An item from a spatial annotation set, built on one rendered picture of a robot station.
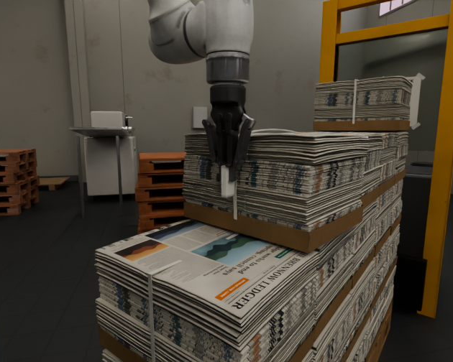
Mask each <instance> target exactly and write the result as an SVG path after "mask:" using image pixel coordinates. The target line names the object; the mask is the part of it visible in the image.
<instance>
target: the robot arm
mask: <svg viewBox="0 0 453 362"><path fill-rule="evenodd" d="M148 3H149V6H150V15H149V18H148V22H149V23H150V31H149V35H148V43H149V46H150V50H151V52H152V53H153V55H154V56H155V57H156V58H157V59H159V60H161V61H163V62H166V63H168V64H174V65H181V64H188V63H192V62H197V61H200V60H202V59H204V58H206V82H207V83H208V84H210V85H212V86H211V87H210V103H211V105H212V110H211V115H210V116H209V117H208V118H207V119H204V120H203V121H202V124H203V127H204V128H205V130H206V136H207V141H208V145H209V151H210V156H211V161H212V162H213V163H216V164H218V166H219V180H221V197H222V198H230V197H232V196H234V181H236V180H237V166H238V165H240V164H244V163H245V160H246V156H247V150H248V146H249V142H250V136H251V132H252V129H253V127H254V125H255V124H256V120H255V119H251V118H250V117H249V116H248V115H246V110H245V108H244V104H245V102H246V88H245V87H244V86H243V85H245V84H248V83H249V81H250V48H251V45H252V40H253V32H254V12H253V3H252V0H202V1H199V3H198V4H197V5H196V6H194V5H193V4H192V3H191V2H190V0H148ZM215 125H216V126H215ZM240 125H242V127H241V129H240V132H239V126H240ZM222 130H224V131H222ZM232 130H233V131H232ZM238 135H239V140H238Z"/></svg>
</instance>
